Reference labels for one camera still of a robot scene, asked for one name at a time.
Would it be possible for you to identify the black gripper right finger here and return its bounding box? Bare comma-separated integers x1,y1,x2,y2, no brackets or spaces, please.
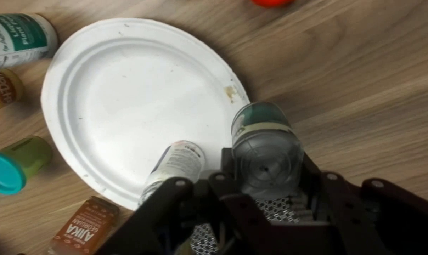
298,152,428,255

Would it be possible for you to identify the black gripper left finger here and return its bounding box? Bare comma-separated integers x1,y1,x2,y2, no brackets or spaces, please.
94,147,272,255

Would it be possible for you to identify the brown spice jar orange lid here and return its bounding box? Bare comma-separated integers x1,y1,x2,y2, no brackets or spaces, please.
48,196,122,255

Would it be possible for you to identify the dark green label bottle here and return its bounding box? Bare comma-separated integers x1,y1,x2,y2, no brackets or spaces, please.
230,101,305,200

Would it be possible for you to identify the green tub teal lid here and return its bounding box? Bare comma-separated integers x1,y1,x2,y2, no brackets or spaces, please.
0,137,54,198

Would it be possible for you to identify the yellow tub orange lid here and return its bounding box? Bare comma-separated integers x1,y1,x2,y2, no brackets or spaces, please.
0,70,26,120

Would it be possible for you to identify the white paper plate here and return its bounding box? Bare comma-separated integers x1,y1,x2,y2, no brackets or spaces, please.
40,18,251,212

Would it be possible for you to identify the grey perforated metal box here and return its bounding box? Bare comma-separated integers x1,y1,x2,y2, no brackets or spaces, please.
190,191,315,255

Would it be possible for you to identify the red toy strawberry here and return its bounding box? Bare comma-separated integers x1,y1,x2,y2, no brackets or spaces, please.
251,0,295,9

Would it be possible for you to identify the white bottle green label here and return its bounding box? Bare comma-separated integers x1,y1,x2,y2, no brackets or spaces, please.
0,13,60,74

